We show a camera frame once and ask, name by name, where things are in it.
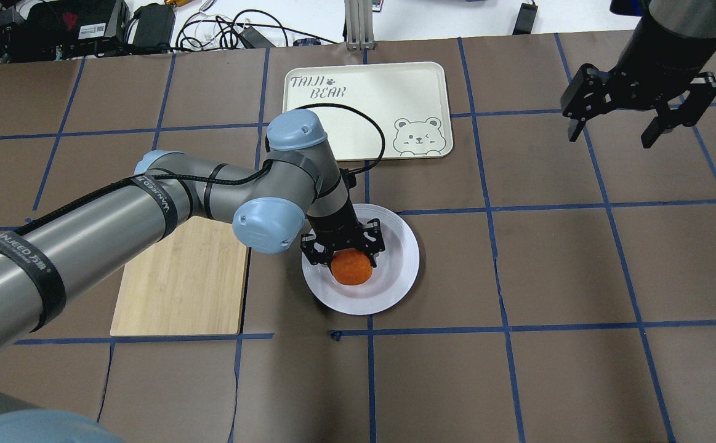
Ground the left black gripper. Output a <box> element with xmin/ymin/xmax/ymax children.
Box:
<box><xmin>300</xmin><ymin>218</ymin><xmax>385</xmax><ymax>267</ymax></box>

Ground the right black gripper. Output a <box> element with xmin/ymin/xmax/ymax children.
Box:
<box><xmin>560</xmin><ymin>63</ymin><xmax>716</xmax><ymax>149</ymax></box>

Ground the orange fruit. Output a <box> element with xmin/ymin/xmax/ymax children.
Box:
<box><xmin>329</xmin><ymin>249</ymin><xmax>374</xmax><ymax>286</ymax></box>

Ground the white round plate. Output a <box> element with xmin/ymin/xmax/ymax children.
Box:
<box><xmin>300</xmin><ymin>204</ymin><xmax>420</xmax><ymax>315</ymax></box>

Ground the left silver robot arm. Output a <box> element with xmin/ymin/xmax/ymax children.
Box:
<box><xmin>0</xmin><ymin>105</ymin><xmax>385</xmax><ymax>442</ymax></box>

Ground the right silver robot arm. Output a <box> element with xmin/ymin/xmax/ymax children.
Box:
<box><xmin>560</xmin><ymin>1</ymin><xmax>716</xmax><ymax>149</ymax></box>

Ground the cream bear tray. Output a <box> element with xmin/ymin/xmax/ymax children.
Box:
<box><xmin>283</xmin><ymin>62</ymin><xmax>454</xmax><ymax>162</ymax></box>

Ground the black power adapter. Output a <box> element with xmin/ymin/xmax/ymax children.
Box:
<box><xmin>512</xmin><ymin>1</ymin><xmax>538</xmax><ymax>36</ymax></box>

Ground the wooden cutting board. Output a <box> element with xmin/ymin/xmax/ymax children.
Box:
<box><xmin>110</xmin><ymin>217</ymin><xmax>249</xmax><ymax>337</ymax></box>

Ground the brown paper table cover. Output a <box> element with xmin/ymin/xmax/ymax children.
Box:
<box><xmin>0</xmin><ymin>31</ymin><xmax>716</xmax><ymax>442</ymax></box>

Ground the black power brick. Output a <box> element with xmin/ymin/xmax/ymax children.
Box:
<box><xmin>131</xmin><ymin>3</ymin><xmax>175</xmax><ymax>54</ymax></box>

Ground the black electronics box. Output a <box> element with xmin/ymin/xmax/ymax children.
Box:
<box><xmin>5</xmin><ymin>1</ymin><xmax>129</xmax><ymax>62</ymax></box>

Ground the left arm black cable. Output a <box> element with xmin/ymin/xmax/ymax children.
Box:
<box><xmin>0</xmin><ymin>103</ymin><xmax>387</xmax><ymax>259</ymax></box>

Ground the aluminium frame post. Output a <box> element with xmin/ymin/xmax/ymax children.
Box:
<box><xmin>344</xmin><ymin>0</ymin><xmax>376</xmax><ymax>51</ymax></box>

